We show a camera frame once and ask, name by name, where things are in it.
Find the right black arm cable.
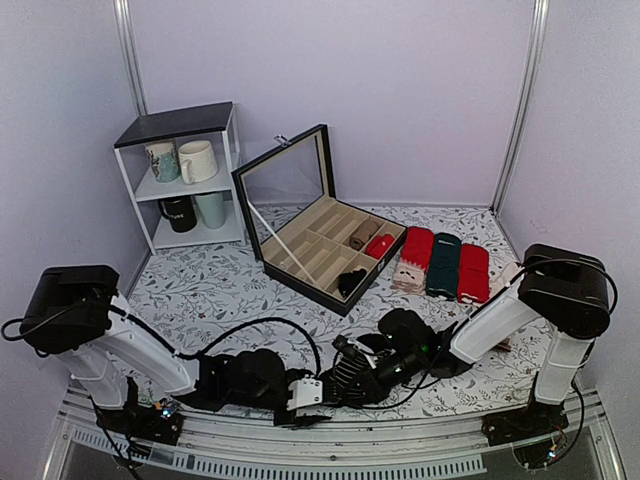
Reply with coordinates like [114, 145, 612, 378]
[349, 257, 619, 411]

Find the cream brown striped sock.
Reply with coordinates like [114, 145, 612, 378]
[489, 263, 525, 351]

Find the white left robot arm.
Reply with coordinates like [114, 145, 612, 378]
[17, 265, 325, 434]

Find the red beige patterned sock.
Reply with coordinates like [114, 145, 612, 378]
[391, 226, 435, 294]

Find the rolled black sock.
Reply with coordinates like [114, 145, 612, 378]
[338, 268, 367, 299]

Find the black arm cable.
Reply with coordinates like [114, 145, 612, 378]
[349, 257, 619, 411]
[0, 299, 326, 376]

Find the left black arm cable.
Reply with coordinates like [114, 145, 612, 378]
[0, 299, 326, 376]

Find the black white striped sock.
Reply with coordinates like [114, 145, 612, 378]
[321, 333, 391, 406]

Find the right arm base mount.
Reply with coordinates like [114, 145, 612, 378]
[481, 380, 585, 471]

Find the rolled tan sock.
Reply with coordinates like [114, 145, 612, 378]
[349, 220, 380, 250]

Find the dark green sock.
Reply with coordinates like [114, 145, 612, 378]
[425, 232, 462, 300]

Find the white shelf black top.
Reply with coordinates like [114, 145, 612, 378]
[114, 101, 245, 255]

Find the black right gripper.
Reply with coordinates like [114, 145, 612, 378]
[339, 349, 425, 406]

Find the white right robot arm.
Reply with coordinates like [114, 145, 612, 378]
[323, 244, 618, 436]

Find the aluminium front rail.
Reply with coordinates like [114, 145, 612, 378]
[42, 394, 626, 480]

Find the mint green tumbler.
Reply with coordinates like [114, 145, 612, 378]
[195, 192, 226, 229]

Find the aluminium corner post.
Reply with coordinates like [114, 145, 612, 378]
[491, 0, 550, 216]
[113, 0, 148, 116]

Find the white ceramic mug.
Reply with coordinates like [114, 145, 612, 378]
[178, 140, 218, 185]

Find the red white sock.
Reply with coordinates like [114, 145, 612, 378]
[457, 244, 490, 304]

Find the patterned teal white mug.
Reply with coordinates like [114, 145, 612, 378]
[144, 140, 181, 183]

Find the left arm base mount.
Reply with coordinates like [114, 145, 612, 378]
[96, 377, 184, 446]

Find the rolled red sock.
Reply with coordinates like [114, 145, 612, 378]
[365, 233, 395, 260]

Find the black mug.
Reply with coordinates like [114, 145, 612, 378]
[157, 196, 197, 233]

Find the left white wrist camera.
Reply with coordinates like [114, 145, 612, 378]
[286, 377, 323, 411]

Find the left aluminium corner post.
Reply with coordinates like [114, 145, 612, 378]
[113, 0, 148, 116]

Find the right aluminium corner post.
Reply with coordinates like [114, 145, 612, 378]
[491, 0, 550, 216]

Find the black compartment storage box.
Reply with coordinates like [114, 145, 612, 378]
[232, 124, 407, 316]

